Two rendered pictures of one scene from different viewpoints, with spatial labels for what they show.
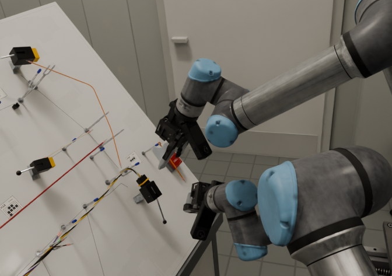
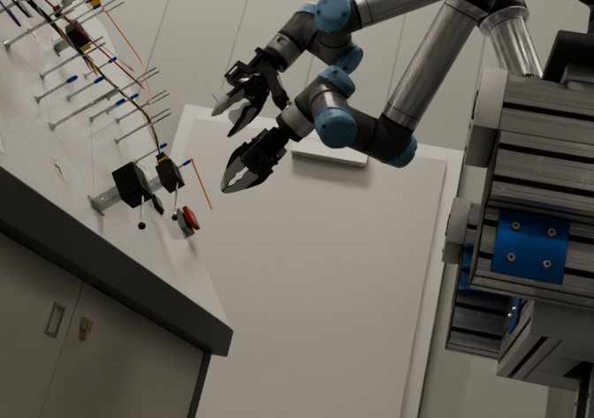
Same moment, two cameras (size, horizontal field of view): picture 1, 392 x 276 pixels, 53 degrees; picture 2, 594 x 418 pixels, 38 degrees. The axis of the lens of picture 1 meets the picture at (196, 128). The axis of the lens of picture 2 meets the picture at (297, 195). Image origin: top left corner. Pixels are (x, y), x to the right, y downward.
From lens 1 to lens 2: 1.66 m
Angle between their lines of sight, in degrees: 50
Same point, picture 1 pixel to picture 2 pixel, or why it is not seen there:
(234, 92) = not seen: hidden behind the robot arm
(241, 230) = (331, 97)
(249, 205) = (346, 80)
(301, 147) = not seen: outside the picture
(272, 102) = not seen: outside the picture
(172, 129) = (251, 67)
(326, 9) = (404, 345)
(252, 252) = (342, 113)
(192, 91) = (295, 22)
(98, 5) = not seen: hidden behind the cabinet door
